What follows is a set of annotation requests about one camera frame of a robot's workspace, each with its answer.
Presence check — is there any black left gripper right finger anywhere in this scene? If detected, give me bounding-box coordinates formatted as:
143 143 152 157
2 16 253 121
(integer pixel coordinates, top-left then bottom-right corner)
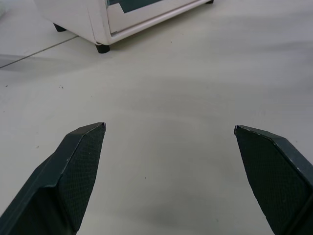
233 125 313 235

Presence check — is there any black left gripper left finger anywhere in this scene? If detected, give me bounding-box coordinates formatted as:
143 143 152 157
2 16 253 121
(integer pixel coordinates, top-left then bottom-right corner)
0 122 107 235

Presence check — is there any white toaster oven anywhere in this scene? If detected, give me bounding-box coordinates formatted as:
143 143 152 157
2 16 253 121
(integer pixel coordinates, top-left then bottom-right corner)
34 0 215 54

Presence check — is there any white oven door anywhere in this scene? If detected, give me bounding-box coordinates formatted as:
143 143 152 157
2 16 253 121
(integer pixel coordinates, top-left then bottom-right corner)
105 0 208 35

